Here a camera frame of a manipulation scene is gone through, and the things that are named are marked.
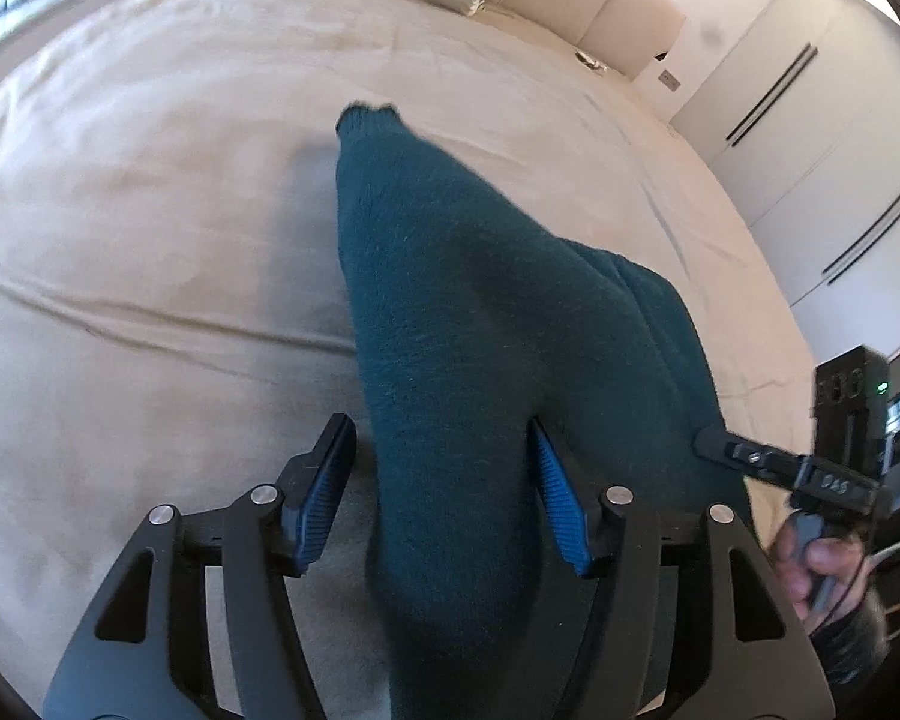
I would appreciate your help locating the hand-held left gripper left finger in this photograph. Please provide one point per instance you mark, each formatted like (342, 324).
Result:
(322, 495)

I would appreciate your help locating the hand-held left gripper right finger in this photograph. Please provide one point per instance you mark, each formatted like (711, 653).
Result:
(562, 510)

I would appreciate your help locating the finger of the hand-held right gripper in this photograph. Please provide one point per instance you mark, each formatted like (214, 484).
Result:
(750, 457)

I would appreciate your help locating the teal knit sweater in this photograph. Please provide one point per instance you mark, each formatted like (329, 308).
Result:
(457, 315)

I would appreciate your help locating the person's right forearm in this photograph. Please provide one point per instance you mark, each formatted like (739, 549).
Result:
(855, 645)

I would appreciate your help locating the person's right hand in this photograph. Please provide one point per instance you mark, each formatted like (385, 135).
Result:
(832, 559)

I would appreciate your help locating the white wardrobe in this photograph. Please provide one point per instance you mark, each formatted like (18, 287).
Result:
(780, 180)

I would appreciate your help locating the bed with cream sheet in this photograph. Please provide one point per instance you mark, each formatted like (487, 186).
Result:
(157, 240)

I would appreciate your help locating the small dark item on bed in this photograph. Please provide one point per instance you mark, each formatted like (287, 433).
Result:
(590, 61)

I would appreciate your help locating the beige padded headboard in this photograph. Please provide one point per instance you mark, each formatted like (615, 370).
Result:
(615, 7)

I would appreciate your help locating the metal wall socket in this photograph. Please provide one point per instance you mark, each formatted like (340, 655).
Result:
(670, 80)

